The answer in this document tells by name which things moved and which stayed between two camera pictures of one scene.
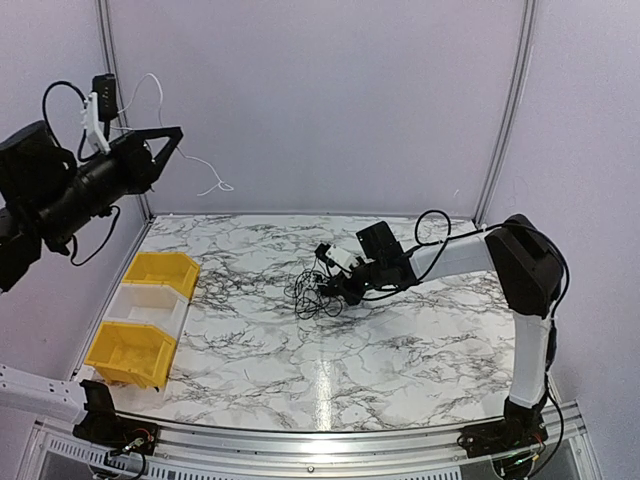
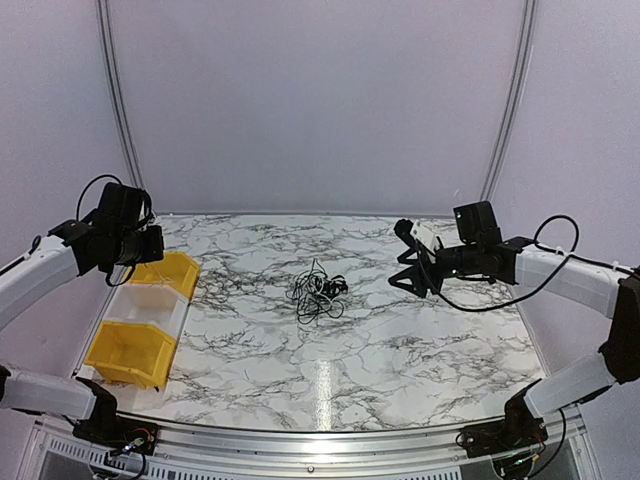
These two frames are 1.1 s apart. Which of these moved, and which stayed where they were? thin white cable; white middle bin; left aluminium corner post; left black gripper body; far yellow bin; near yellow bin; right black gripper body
Moved: left black gripper body; right black gripper body; thin white cable
Stayed: near yellow bin; left aluminium corner post; white middle bin; far yellow bin
